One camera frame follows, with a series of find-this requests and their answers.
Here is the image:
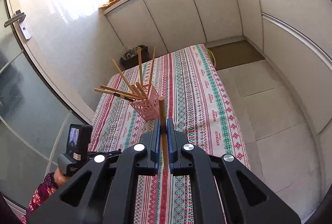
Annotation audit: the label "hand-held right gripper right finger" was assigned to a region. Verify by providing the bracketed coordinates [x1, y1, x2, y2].
[167, 118, 301, 224]

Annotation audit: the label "pink perforated utensil holder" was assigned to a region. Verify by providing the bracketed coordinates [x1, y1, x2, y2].
[129, 83, 159, 121]

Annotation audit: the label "white door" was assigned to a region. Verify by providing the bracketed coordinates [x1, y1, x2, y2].
[5, 0, 125, 123]

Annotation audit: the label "white base cabinets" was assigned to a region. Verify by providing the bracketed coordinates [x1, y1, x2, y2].
[104, 0, 245, 60]
[228, 0, 332, 136]

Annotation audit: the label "frosted glass door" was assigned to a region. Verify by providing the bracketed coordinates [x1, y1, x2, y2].
[0, 0, 92, 214]

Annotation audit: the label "patterned red green tablecloth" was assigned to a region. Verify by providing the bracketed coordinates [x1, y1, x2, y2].
[87, 44, 251, 224]

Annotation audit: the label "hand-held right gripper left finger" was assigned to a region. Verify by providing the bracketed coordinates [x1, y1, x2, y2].
[26, 120, 162, 224]

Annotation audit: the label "dark basket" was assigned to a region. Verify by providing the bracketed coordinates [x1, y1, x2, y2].
[120, 45, 151, 70]

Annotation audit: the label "bunch of mixed chopsticks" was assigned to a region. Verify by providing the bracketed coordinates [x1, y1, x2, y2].
[94, 59, 148, 102]

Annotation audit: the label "brown floor mat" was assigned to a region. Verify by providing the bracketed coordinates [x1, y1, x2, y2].
[205, 40, 266, 71]

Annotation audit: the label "yellow green plastic object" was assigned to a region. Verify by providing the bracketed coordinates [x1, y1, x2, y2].
[206, 48, 217, 67]

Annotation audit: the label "metal door handle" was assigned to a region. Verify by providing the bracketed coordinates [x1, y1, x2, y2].
[4, 10, 33, 40]

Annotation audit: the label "single brown wooden chopstick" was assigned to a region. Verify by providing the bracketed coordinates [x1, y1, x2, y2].
[158, 96, 169, 170]

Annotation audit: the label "person's left forearm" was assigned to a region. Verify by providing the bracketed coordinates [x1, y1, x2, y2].
[19, 171, 69, 224]

